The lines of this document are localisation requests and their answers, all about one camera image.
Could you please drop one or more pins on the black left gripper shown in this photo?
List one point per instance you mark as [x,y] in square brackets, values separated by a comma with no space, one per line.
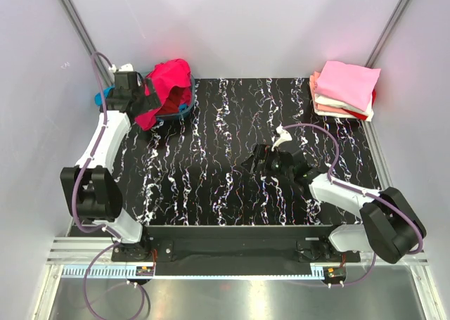
[151,102]

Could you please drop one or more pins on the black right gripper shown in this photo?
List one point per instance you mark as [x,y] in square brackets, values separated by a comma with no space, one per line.
[264,152]

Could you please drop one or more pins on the magenta t shirt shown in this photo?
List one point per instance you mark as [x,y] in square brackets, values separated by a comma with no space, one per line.
[165,76]

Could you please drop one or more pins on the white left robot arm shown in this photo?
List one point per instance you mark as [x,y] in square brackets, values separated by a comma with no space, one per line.
[93,197]

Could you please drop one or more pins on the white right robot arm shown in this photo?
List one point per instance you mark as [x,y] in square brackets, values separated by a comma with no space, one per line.
[389,227]

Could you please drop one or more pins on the dark red t shirt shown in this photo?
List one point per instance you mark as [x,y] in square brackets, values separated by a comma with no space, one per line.
[177,96]

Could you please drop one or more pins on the blue plastic basket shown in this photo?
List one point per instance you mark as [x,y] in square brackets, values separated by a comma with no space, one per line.
[184,109]

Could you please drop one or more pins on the cyan blue t shirt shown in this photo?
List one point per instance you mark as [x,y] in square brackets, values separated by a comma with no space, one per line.
[98,98]

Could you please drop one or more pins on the black marble pattern mat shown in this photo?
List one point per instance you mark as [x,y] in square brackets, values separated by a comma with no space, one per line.
[188,172]

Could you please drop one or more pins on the folded white t shirt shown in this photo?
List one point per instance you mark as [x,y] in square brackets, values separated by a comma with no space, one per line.
[330,107]

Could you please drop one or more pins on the folded red t shirt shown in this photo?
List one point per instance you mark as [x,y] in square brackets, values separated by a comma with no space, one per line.
[366,115]

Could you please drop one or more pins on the folded pink t shirt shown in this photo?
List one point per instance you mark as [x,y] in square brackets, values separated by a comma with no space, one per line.
[352,84]

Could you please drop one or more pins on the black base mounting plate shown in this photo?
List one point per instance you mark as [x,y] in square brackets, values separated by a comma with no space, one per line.
[192,267]

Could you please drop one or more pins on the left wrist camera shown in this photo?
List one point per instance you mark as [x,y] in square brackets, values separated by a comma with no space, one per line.
[123,68]

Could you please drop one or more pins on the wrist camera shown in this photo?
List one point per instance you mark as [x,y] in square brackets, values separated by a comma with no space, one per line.
[282,136]
[123,68]

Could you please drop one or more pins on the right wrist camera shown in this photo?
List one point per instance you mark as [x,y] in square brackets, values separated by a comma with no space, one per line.
[282,136]

